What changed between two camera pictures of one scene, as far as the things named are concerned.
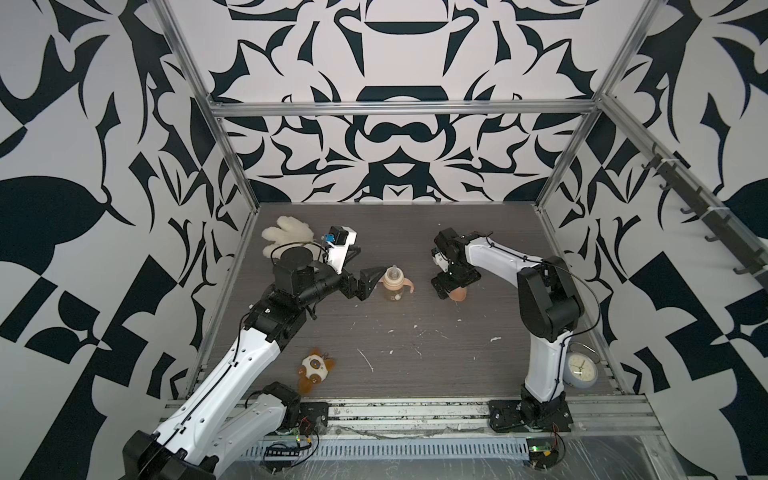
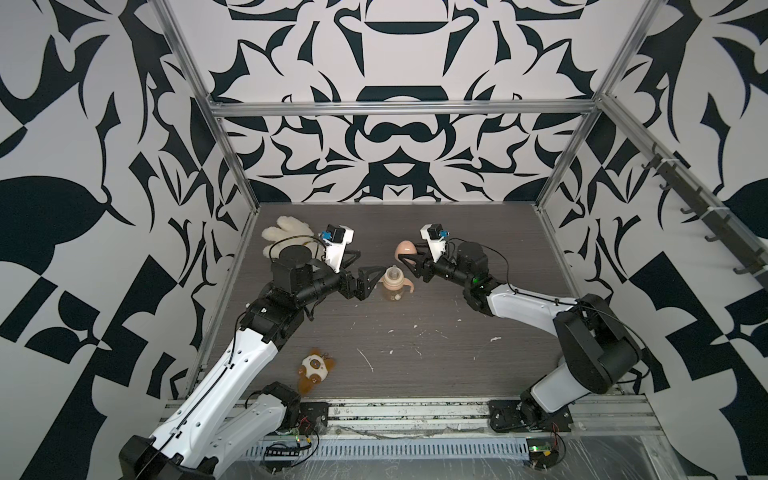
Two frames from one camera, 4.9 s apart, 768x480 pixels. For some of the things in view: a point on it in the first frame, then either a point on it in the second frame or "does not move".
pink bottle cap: [458, 294] -> [404, 247]
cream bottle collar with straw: [393, 278] does not move
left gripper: [361, 288] does not move
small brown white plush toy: [314, 370] does not move
